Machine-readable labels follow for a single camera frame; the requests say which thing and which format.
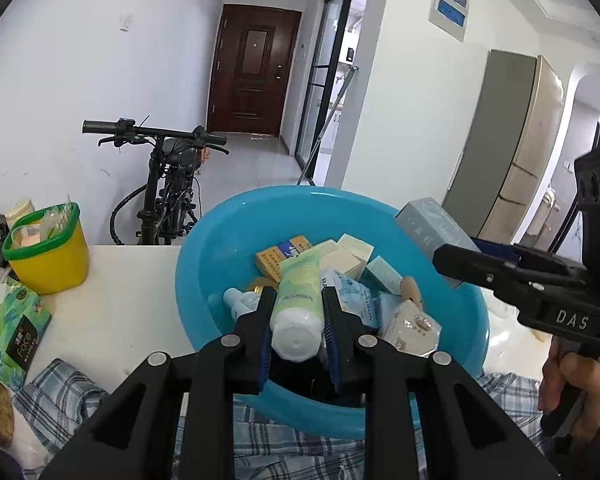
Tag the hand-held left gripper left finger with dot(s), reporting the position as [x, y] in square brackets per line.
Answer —
[265, 332]

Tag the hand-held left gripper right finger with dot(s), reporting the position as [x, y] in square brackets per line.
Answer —
[330, 332]

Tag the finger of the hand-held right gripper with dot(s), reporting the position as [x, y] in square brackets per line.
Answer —
[480, 267]
[497, 250]

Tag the blue patterned box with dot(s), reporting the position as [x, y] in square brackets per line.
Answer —
[355, 300]

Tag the green cosmetic tube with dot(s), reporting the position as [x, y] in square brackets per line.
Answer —
[297, 295]

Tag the grey blue carton box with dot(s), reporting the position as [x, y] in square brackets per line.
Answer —
[422, 227]

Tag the blue plastic basin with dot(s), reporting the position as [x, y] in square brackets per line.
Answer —
[215, 250]

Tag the person's right hand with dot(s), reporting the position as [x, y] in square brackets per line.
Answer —
[552, 385]

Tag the small clear bottle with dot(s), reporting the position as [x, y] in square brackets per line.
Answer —
[237, 302]

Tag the white carton box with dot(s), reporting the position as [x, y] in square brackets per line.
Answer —
[342, 262]

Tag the orange box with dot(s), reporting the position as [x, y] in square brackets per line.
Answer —
[275, 257]

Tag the teal white box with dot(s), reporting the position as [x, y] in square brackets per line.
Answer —
[384, 274]

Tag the white tissue packet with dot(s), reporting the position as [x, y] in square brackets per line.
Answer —
[412, 330]

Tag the packets inside basin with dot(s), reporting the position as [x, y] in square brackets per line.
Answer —
[357, 245]

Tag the grey refrigerator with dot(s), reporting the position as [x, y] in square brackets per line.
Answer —
[505, 135]

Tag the black bicycle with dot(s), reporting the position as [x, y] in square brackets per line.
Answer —
[172, 180]

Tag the mop pole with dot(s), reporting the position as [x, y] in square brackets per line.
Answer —
[325, 130]

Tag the blue plaid cloth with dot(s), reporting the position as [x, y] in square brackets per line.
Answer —
[55, 395]

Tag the yellow bin with green rim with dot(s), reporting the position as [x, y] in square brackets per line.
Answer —
[50, 265]

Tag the black framed glass door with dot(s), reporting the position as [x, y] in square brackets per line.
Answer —
[325, 85]

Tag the green snack packet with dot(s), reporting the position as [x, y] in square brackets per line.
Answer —
[12, 332]

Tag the brown wooden door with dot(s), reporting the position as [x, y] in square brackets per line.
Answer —
[252, 70]

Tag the white lidded jar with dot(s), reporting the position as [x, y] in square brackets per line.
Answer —
[19, 210]

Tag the white wall panel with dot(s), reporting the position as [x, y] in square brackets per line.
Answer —
[450, 2]

